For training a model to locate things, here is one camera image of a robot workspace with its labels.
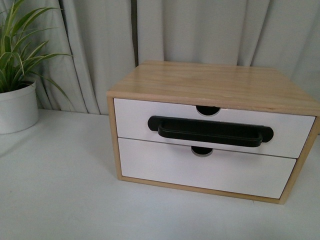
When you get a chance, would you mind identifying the black drawer handle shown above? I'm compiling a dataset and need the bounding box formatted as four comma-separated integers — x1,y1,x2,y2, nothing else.
147,115,274,148

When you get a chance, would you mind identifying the white drawer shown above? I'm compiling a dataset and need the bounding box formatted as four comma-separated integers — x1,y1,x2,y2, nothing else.
118,138,296,199
114,98,315,158

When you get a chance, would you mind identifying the wooden two-drawer cabinet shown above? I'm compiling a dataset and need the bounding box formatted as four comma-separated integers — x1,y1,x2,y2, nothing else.
106,60,320,204

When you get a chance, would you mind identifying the grey curtain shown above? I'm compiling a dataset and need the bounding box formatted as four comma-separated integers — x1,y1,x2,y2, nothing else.
21,0,320,115

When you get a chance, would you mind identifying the white plant pot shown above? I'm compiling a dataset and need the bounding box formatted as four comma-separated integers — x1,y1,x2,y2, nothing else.
0,82,39,134

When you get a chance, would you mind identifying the green spider plant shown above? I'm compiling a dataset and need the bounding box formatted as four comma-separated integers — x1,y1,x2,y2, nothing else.
0,0,73,106

